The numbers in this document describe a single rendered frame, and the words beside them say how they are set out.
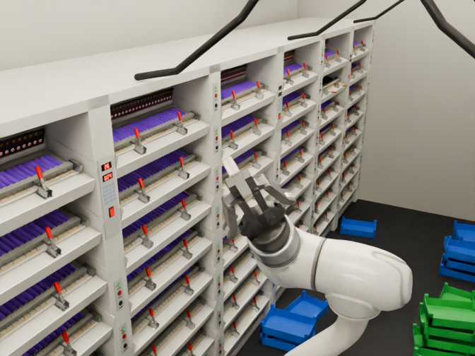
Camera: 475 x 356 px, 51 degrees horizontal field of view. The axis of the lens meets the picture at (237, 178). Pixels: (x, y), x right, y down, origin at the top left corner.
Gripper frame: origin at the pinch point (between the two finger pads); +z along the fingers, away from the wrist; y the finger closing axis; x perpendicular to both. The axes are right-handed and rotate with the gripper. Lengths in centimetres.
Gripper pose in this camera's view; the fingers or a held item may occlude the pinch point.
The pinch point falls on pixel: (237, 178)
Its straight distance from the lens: 69.8
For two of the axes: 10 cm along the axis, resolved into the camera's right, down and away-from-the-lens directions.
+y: 8.7, -5.0, 0.0
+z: -2.8, -4.7, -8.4
